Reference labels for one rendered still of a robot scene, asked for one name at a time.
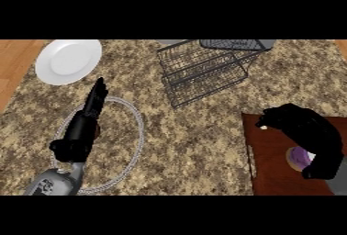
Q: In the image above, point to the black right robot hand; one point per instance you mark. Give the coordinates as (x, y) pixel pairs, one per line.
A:
(312, 128)

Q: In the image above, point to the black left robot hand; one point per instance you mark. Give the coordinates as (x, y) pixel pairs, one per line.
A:
(81, 131)

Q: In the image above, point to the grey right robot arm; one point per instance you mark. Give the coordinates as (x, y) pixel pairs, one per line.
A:
(338, 185)

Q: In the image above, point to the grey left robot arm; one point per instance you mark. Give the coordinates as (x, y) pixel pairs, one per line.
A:
(56, 183)

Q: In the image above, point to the purple can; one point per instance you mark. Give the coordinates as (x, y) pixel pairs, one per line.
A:
(298, 157)

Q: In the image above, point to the brown wooden tray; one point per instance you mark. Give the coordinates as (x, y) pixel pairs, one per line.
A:
(275, 165)

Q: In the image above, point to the round silver-rimmed clear mat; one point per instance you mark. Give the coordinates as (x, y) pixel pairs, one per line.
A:
(134, 131)

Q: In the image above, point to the white round plate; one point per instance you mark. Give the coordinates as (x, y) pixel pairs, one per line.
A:
(68, 61)

